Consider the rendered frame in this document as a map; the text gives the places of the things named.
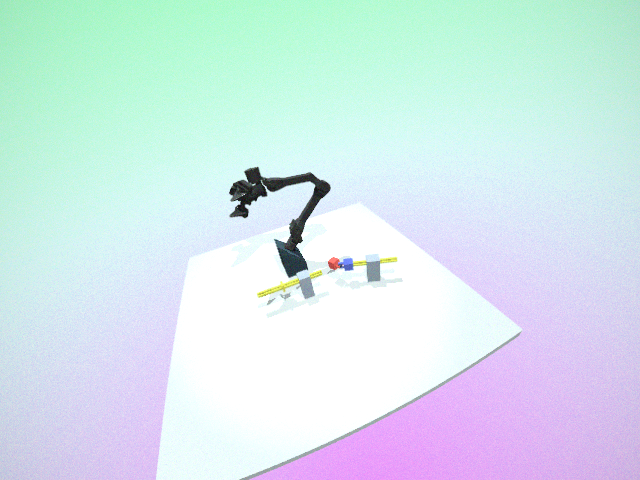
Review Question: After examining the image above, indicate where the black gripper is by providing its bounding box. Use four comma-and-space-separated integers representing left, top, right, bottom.
228, 180, 259, 218

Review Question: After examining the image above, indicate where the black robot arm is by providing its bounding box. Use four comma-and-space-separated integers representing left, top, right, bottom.
244, 167, 331, 253

